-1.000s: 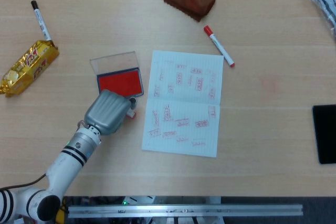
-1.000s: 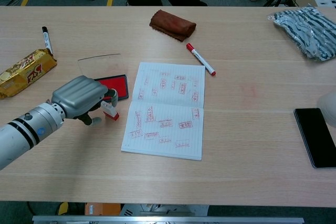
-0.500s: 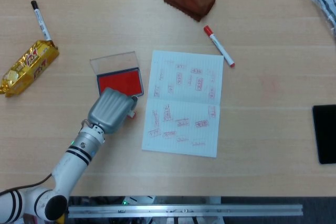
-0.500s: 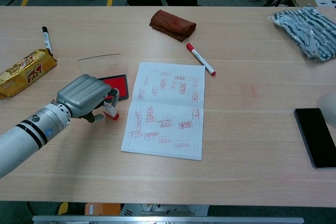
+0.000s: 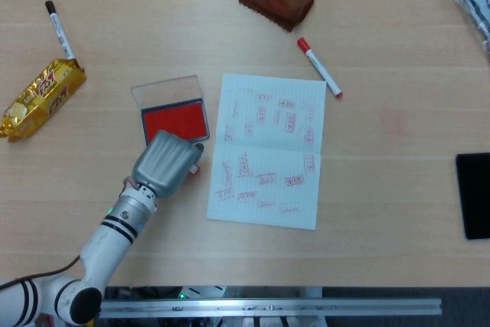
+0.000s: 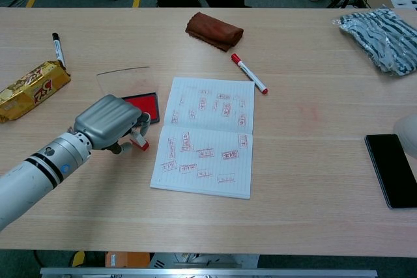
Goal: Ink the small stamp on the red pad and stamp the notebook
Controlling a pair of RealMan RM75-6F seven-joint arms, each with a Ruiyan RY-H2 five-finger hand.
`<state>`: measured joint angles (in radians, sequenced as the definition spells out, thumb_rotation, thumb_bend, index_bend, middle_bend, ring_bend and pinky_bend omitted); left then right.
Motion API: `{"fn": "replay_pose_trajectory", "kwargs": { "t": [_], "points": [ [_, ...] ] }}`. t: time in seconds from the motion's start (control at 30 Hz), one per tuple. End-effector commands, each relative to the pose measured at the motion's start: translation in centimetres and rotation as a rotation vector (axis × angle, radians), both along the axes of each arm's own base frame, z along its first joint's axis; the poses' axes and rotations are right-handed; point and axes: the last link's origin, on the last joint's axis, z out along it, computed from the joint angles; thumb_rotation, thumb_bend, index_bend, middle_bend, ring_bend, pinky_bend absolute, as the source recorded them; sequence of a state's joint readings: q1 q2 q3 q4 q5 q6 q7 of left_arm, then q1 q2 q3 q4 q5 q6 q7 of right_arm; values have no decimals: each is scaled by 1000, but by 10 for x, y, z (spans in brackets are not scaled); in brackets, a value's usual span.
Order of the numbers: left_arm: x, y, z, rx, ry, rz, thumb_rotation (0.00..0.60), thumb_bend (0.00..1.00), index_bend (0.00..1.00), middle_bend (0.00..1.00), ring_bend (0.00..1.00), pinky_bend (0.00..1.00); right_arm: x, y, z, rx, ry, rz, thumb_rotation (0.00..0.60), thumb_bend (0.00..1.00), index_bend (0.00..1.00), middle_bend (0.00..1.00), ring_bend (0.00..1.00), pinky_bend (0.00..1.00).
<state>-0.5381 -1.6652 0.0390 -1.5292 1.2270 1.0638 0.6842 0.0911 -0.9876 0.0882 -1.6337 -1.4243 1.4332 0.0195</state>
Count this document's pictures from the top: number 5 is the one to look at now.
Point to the red ink pad clear lid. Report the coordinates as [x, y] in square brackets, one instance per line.
[174, 116]

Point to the gold snack package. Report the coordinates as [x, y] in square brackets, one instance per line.
[42, 99]

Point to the striped fabric in plastic bag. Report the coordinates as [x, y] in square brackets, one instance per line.
[472, 1]

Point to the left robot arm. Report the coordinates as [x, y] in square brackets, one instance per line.
[103, 242]

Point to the white stamped paper sheet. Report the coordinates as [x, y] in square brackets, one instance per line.
[268, 158]

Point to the red capped whiteboard marker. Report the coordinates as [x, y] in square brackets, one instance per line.
[319, 66]

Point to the black smartphone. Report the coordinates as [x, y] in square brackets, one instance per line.
[474, 197]

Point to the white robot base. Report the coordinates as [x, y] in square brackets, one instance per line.
[203, 292]

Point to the black capped whiteboard marker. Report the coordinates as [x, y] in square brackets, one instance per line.
[59, 30]

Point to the aluminium rail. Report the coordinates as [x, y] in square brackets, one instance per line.
[268, 308]

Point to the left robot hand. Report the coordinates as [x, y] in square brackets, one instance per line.
[164, 166]

